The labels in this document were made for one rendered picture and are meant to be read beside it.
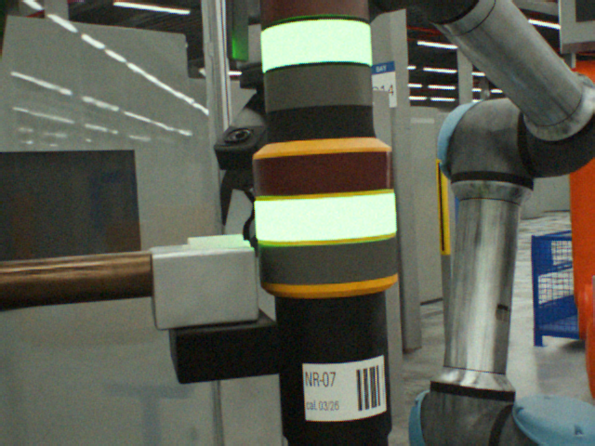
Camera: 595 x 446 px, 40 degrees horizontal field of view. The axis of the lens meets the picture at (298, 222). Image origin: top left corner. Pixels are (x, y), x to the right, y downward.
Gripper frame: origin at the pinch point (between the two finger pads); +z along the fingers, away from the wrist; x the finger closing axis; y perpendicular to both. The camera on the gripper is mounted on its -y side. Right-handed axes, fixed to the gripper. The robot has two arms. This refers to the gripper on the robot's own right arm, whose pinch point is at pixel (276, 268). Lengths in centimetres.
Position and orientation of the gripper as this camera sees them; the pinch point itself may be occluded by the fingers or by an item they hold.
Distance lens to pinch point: 82.0
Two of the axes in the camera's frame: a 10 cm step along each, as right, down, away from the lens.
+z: 0.6, 10.0, 0.5
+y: 3.8, -0.7, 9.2
